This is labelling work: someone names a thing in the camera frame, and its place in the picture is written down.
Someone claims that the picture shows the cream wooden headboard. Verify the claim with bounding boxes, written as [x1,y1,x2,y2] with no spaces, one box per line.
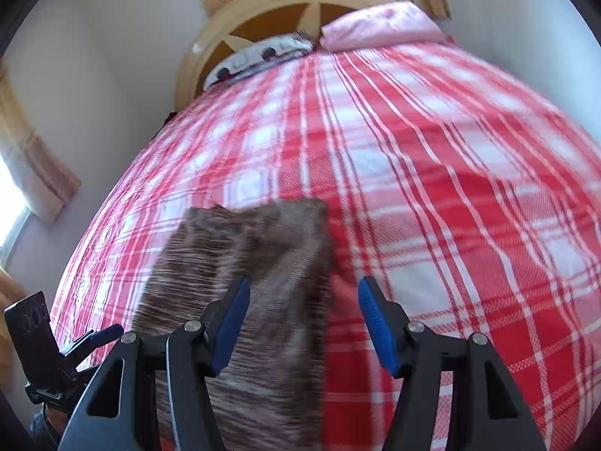
[175,0,400,110]

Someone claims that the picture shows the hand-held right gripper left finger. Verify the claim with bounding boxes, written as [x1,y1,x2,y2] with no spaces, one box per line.
[57,276,252,451]

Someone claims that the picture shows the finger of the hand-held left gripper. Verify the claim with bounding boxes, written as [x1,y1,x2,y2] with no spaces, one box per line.
[61,323,125,368]

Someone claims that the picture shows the white patterned pillow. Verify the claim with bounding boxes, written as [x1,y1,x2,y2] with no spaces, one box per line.
[203,30,314,91]

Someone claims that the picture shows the brown knit sweater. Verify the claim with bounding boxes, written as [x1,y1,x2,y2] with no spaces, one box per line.
[131,197,336,451]

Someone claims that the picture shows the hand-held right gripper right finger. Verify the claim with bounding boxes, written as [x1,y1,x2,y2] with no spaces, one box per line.
[358,276,548,451]

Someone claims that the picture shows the person's left hand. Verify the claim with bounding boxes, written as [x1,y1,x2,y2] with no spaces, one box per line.
[31,404,72,442]

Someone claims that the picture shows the red plaid blanket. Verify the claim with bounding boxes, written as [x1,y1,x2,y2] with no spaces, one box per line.
[49,40,601,451]

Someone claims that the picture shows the pink pillow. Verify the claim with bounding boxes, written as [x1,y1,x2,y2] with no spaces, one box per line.
[320,1,454,52]

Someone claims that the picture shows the tan side curtain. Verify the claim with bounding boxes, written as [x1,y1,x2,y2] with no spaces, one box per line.
[0,63,82,224]

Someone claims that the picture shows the side window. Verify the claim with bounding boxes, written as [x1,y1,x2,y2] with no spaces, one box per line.
[0,155,32,251]

